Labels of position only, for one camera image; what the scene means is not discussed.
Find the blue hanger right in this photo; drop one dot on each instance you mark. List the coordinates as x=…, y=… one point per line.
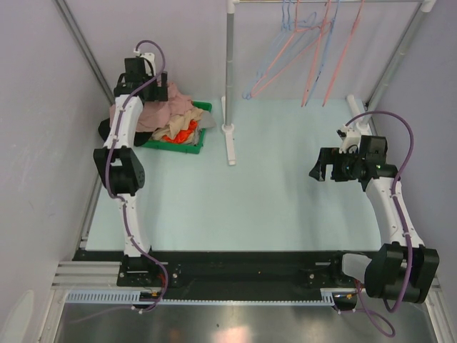
x=325, y=52

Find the black garment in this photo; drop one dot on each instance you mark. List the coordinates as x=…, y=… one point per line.
x=140, y=138

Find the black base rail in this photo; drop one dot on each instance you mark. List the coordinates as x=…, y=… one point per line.
x=217, y=277

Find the blue hanger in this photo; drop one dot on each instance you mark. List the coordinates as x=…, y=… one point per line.
x=325, y=52
x=296, y=34

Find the pink hanger right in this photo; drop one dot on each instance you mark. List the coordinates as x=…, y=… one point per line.
x=343, y=53

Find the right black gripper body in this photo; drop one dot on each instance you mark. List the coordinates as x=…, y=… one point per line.
x=349, y=162

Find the green plastic bin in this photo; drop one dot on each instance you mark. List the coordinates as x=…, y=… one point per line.
x=183, y=148

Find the white cable duct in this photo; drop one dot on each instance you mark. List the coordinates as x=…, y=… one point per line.
x=107, y=296

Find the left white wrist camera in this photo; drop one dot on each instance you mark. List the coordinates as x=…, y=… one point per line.
x=149, y=61

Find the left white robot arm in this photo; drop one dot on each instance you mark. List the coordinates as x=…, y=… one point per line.
x=120, y=170

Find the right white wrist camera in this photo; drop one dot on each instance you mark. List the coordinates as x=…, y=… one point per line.
x=350, y=139

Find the grey garment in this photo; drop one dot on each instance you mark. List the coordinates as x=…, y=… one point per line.
x=206, y=122

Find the pink t shirt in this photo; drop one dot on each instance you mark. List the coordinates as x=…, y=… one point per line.
x=156, y=114

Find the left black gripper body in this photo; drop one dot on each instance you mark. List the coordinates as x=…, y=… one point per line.
x=157, y=93

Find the pink hanger left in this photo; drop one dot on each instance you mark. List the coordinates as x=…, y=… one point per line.
x=323, y=41

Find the blue hanger left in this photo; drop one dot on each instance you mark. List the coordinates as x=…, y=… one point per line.
x=296, y=34

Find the pink hanger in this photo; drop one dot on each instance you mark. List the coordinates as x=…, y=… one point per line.
x=323, y=41
x=343, y=53
x=312, y=71

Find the pink hanger middle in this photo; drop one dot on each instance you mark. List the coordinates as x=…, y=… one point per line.
x=312, y=71

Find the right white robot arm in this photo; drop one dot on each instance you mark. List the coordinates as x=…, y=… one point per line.
x=403, y=268

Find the white clothes rack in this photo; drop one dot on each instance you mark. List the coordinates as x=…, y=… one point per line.
x=228, y=128

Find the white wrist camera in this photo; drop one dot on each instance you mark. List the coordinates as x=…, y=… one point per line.
x=149, y=61
x=350, y=139

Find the orange garment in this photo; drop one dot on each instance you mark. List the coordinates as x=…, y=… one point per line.
x=184, y=136

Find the beige garment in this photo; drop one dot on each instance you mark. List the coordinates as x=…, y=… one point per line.
x=177, y=123

